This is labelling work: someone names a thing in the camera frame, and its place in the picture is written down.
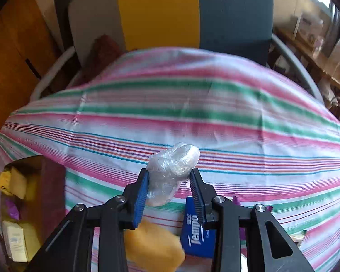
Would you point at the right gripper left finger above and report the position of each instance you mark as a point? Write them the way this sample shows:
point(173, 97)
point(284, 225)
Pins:
point(69, 247)

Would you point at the gold tray box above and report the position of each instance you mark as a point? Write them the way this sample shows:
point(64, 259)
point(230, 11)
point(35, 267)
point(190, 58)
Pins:
point(43, 206)

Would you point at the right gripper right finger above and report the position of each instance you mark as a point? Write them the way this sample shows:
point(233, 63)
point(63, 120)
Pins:
point(269, 247)

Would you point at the clear plastic ball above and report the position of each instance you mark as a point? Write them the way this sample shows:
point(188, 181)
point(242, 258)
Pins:
point(167, 169)

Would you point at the grey yellow blue headboard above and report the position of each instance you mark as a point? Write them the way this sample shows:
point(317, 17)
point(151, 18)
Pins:
point(237, 27)

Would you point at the white cardboard box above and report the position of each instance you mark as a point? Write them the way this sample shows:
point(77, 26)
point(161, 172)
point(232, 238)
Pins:
point(14, 242)

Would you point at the blue Tempo tissue pack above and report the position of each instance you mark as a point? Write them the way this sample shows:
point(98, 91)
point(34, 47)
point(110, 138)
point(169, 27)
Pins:
point(195, 240)

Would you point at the wooden side table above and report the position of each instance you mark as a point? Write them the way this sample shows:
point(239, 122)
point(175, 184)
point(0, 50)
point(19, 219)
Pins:
point(319, 61)

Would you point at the dark red pillow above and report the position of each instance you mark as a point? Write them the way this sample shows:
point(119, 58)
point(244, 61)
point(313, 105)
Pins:
point(104, 52)

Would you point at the yellow sponge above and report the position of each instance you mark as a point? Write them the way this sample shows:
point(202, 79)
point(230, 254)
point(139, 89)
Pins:
point(18, 183)
point(153, 248)

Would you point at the striped bed sheet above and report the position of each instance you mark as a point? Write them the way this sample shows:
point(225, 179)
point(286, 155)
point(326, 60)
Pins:
point(262, 138)

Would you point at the orange wooden wardrobe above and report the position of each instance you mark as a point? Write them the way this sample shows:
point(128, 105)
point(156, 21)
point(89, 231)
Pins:
point(27, 51)

